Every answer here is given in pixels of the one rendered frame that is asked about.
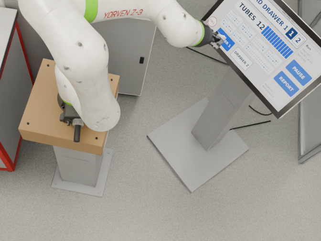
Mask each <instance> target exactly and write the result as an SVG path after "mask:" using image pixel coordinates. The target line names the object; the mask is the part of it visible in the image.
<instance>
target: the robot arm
mask: <svg viewBox="0 0 321 241"><path fill-rule="evenodd" d="M18 5H19V9H20V11H21V13H22V15H23V17H24V18H25V19H26V20H27V22H28V23H29V24H30V25H31V26H32V27H33V29H34V30H35V31H36V32H37V33H38V34H39V35H40V37H41V38H42V40H43V41H44V43H45V44H46V46H47V47H48V49H49V51H50V53H51V55H52V56H53V58H54V61H55V63H56V65H55V69H54V72H55V78H56V83H57V87H58V95H57V101H58V104H59V107H60V108H61V110H62V111H63V113H62V114H60V121H63V122H65V123H67V126H70V123H72V125H73V126H74V128H75V132H74V142H80V132H81V128H82V127H83V126H84V124H85V125H86V126H87V127H89V128H90V129H92V130H94V131H98V132H104V131H108V130H110V129H112V128H113V127H115V125H116V124H117V123H118V121H119V118H120V107H119V104H118V102H117V101H116V99H115V97H114V96H113V93H112V91H111V88H110V84H109V79H108V58H109V52H108V47H107V44H106V42H105V40H104V39H103V37H102V36H101V35H100V34H99V33H98V32H97V31H96V30H95V29H94V28H93V27H92V26H91V25H90V24H91V23H96V22H102V21H106V20H112V19H120V18H149V19H150V20H151V21H152V22H153V23H154V24H155V25H156V26H157V27H158V29H159V30H160V32H161V33H162V34H163V36H164V38H165V39H166V41H167V42H168V43H169V44H170V45H172V46H174V47H178V48H183V47H187V46H191V47H202V46H204V45H207V44H209V45H213V48H214V50H217V49H218V48H219V47H220V46H221V45H222V44H223V43H224V40H225V39H226V37H225V36H224V35H221V34H218V33H219V32H218V31H216V32H214V31H213V29H211V28H210V27H209V26H208V24H207V23H208V22H209V20H208V19H207V20H206V21H202V20H197V19H194V18H193V17H192V16H191V15H190V14H189V13H188V12H187V11H186V10H185V9H183V7H182V6H181V5H180V4H179V3H178V2H177V1H176V0H18Z"/></svg>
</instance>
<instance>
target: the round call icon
mask: <svg viewBox="0 0 321 241"><path fill-rule="evenodd" d="M208 20H209V22H208V23H207V24H208V25H209V26H210V27H211V29H213V28H214V27H215V26H216V25H217V24H218V23H219V20H218V19H217V18H216V17H215V16H214V15H213V14H212V15H211V16H210V17H209V19H208Z"/></svg>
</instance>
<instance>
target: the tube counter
mask: <svg viewBox="0 0 321 241"><path fill-rule="evenodd" d="M254 27H255V28H256V30H257V31H258V32H259V33H260V34H261V35H262V36H263V37H264V38H265V39H266V40H267V41H268V42H269V43H270V44H271V45H272V46H273V47H274V48H275V49H276V50H277V51H278V53H279V54H280V55H281V56H282V57H283V58H284V59H285V60H286V59H287V58H289V57H290V56H291V55H292V54H293V53H294V50H293V49H292V48H291V47H290V46H289V45H288V44H287V43H286V42H285V41H284V40H283V39H282V38H281V37H280V36H279V35H278V34H277V33H276V32H275V31H274V30H273V29H272V28H271V27H270V26H269V25H268V24H267V23H266V22H265V21H264V20H263V19H262V18H261V19H260V20H259V21H258V22H257V23H256V24H255V25H254Z"/></svg>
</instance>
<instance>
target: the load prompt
mask: <svg viewBox="0 0 321 241"><path fill-rule="evenodd" d="M249 1H250V2H251V3H252V4H253V5H254V6H255V7H256V8H257V9H258V10H259V11H260V12H261V13H262V14H263V15H264V16H265V18H266V19H267V20H268V21H269V22H270V23H271V24H272V25H273V26H274V27H275V28H276V29H277V30H278V31H279V32H280V33H281V34H282V35H283V36H284V37H285V38H286V39H287V40H288V41H289V42H290V43H291V44H292V45H293V46H294V47H295V48H296V49H298V48H299V47H300V46H301V45H303V44H304V43H305V42H306V41H307V38H306V37H305V36H304V35H303V34H302V33H301V32H300V31H299V30H298V29H297V28H296V27H295V26H294V25H293V24H292V23H291V22H290V21H289V20H288V19H287V18H286V17H285V16H284V15H283V14H282V13H281V12H280V11H279V10H278V9H277V8H276V7H275V6H274V5H273V4H272V3H271V2H270V1H269V0H249Z"/></svg>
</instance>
